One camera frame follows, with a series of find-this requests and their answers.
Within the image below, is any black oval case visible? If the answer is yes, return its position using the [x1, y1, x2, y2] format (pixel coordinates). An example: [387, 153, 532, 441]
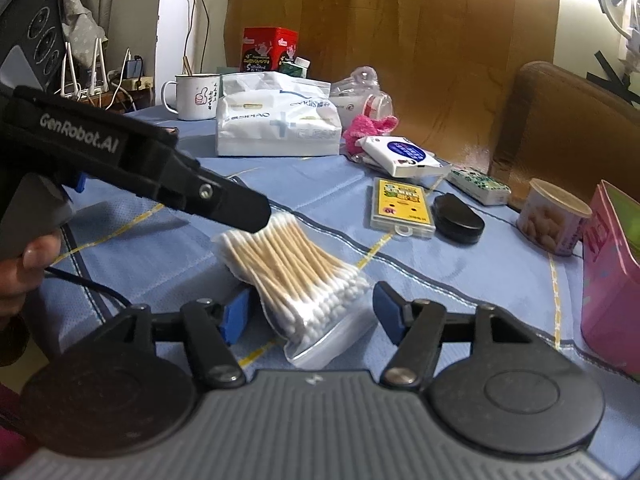
[431, 192, 486, 246]

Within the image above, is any yellow card case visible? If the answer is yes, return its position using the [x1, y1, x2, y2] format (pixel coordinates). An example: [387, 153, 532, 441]
[370, 177, 437, 241]

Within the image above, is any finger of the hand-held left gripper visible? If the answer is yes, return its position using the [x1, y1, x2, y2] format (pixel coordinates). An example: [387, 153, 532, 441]
[134, 146, 273, 234]

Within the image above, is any pink knitted cloth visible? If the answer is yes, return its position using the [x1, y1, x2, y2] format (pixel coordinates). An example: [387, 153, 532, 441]
[341, 114, 399, 156]

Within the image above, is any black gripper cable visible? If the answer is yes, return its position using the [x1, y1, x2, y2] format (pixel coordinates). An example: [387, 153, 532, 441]
[44, 267, 135, 308]

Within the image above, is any white and blue wipes packet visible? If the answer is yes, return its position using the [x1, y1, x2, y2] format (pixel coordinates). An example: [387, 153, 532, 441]
[359, 135, 441, 178]

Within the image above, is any person's maroon clothing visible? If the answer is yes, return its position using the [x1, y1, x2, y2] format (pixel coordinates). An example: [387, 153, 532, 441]
[0, 380, 31, 466]

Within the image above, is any black tape cross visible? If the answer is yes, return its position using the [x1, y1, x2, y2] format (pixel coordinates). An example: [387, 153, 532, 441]
[586, 51, 640, 106]

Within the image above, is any red tin box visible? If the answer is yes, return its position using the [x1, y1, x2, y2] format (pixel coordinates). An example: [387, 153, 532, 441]
[243, 26, 299, 75]

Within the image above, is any white enamel mug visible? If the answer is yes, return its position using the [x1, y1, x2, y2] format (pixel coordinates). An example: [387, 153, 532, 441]
[161, 73, 221, 122]

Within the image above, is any grey patterned cloth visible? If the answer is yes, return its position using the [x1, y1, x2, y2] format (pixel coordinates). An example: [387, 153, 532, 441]
[52, 0, 106, 56]

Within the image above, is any grey curtain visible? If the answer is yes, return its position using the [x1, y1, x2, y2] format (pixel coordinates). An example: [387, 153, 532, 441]
[67, 0, 166, 76]

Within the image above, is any green drink carton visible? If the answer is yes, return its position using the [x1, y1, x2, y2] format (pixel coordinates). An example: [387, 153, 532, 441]
[279, 55, 311, 79]

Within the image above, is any person's left hand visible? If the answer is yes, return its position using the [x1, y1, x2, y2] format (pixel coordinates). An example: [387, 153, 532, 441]
[0, 232, 63, 318]

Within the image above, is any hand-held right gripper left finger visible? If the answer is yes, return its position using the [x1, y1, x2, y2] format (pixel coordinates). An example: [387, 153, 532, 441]
[100, 287, 251, 387]

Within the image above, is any wood-grain board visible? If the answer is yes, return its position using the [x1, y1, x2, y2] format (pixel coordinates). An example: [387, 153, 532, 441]
[223, 0, 561, 171]

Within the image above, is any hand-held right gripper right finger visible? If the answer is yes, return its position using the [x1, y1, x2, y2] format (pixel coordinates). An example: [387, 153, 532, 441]
[372, 281, 546, 389]

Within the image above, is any bag of cotton swabs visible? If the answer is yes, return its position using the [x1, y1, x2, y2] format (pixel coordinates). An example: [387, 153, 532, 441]
[212, 211, 378, 367]

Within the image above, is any white tissue pack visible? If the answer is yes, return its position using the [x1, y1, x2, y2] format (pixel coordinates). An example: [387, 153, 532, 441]
[216, 71, 343, 157]

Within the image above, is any white router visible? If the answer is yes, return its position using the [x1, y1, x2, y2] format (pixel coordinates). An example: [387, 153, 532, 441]
[60, 37, 111, 101]

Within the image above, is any beige power strip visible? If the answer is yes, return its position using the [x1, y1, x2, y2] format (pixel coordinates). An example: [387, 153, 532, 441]
[107, 75, 153, 94]

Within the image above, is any clear bag with cups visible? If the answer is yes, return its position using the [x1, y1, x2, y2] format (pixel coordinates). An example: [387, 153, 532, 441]
[330, 66, 396, 128]

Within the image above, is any round snack can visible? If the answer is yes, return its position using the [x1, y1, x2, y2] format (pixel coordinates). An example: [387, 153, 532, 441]
[516, 178, 593, 257]

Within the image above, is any blue tablecloth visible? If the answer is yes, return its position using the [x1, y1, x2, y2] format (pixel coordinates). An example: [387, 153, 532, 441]
[30, 105, 640, 476]

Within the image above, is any brown seat cushion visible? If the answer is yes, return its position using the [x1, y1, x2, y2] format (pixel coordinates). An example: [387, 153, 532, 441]
[487, 61, 640, 216]

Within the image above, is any green patterned tissue pack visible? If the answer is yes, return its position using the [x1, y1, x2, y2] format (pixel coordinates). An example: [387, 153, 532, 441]
[446, 165, 512, 206]

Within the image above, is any pink tin box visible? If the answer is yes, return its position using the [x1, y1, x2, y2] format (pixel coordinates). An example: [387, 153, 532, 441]
[580, 180, 640, 378]

